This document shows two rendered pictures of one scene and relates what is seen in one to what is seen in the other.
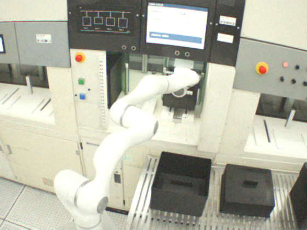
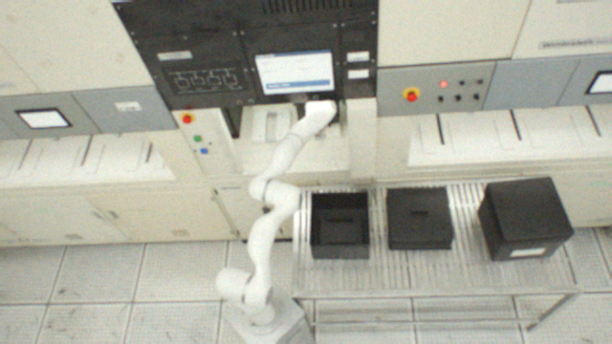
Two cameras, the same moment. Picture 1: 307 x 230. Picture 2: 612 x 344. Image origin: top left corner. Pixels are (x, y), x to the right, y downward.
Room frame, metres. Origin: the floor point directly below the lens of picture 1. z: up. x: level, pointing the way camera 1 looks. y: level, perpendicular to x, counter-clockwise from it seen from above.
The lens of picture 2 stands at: (0.02, -0.09, 2.82)
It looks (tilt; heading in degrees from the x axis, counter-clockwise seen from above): 56 degrees down; 2
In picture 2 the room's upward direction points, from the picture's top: 12 degrees counter-clockwise
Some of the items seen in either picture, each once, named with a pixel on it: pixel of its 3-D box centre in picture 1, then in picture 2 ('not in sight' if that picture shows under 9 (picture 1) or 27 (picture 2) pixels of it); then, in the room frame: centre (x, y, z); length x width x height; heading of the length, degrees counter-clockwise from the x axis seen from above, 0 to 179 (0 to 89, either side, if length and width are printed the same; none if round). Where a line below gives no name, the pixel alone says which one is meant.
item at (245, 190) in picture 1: (248, 188); (418, 216); (0.97, -0.55, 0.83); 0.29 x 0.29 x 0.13; 80
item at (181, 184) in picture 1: (181, 183); (339, 225); (0.98, -0.17, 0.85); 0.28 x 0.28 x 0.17; 80
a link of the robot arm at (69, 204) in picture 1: (77, 197); (241, 290); (0.66, 0.28, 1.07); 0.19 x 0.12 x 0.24; 62
